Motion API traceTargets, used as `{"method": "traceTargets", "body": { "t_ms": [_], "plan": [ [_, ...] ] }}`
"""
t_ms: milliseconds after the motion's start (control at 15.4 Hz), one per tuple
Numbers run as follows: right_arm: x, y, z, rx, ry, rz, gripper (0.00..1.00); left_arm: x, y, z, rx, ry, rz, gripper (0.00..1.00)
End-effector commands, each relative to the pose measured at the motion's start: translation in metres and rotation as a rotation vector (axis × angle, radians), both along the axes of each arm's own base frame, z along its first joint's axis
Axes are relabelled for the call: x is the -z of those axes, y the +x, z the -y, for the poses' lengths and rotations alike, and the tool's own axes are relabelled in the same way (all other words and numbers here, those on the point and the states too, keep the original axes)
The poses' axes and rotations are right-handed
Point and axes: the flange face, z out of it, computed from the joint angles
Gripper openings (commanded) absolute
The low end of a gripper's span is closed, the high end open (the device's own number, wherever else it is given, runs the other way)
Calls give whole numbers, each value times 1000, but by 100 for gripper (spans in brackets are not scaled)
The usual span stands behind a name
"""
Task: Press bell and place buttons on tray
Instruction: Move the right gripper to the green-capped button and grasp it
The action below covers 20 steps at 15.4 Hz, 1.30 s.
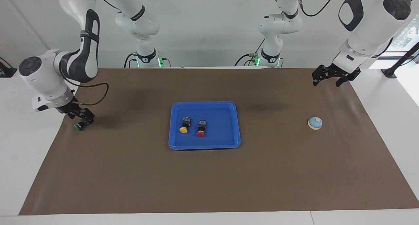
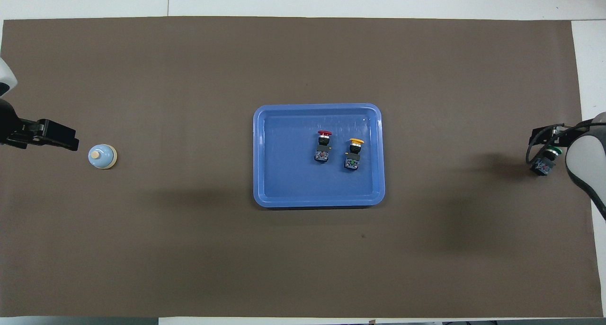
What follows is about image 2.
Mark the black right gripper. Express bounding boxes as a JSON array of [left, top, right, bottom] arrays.
[[526, 123, 576, 164]]

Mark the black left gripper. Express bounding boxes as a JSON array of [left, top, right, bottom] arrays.
[[0, 99, 80, 151]]

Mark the green push button switch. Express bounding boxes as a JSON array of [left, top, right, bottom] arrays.
[[529, 145, 563, 176]]

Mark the yellow push button switch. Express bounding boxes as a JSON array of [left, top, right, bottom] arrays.
[[344, 138, 365, 171]]

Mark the red push button switch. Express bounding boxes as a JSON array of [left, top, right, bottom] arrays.
[[314, 130, 333, 164]]

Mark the blue plastic tray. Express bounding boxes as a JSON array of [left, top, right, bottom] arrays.
[[252, 103, 386, 209]]

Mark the brown table mat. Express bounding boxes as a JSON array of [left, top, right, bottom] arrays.
[[0, 16, 604, 318]]

